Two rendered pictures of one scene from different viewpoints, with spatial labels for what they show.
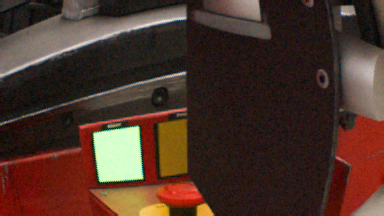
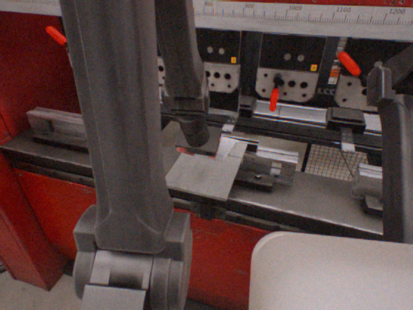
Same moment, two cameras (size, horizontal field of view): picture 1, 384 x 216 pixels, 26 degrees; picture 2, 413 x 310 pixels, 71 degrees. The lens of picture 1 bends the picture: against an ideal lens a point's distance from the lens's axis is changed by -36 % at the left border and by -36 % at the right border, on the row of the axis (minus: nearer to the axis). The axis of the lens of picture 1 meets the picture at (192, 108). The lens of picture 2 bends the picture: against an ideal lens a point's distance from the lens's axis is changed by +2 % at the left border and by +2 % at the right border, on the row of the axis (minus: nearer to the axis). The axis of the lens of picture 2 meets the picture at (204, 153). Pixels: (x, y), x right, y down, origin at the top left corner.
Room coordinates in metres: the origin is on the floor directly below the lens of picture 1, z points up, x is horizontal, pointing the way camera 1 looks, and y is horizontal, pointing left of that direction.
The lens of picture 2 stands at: (0.42, -0.14, 1.50)
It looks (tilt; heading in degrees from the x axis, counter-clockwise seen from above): 35 degrees down; 55
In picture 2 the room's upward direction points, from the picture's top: straight up
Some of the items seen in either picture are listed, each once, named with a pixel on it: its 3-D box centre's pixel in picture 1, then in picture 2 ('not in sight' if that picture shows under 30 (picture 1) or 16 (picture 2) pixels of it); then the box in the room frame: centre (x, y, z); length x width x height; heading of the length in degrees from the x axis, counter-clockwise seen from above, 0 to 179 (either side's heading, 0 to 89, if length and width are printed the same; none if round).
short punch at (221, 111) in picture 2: not in sight; (223, 100); (0.92, 0.49, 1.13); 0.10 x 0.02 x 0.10; 127
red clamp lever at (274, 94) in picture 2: not in sight; (275, 92); (0.97, 0.33, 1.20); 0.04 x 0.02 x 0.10; 37
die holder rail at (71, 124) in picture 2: not in sight; (87, 129); (0.59, 0.93, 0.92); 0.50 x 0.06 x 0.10; 127
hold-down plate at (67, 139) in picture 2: not in sight; (68, 142); (0.52, 0.94, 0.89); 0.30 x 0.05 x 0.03; 127
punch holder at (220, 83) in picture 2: not in sight; (216, 57); (0.91, 0.51, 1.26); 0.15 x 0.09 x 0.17; 127
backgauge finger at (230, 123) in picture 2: not in sight; (234, 112); (1.06, 0.58, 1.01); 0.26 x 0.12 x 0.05; 37
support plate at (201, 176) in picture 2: not in sight; (208, 163); (0.81, 0.40, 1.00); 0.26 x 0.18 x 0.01; 37
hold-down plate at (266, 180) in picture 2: not in sight; (227, 174); (0.90, 0.43, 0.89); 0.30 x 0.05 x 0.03; 127
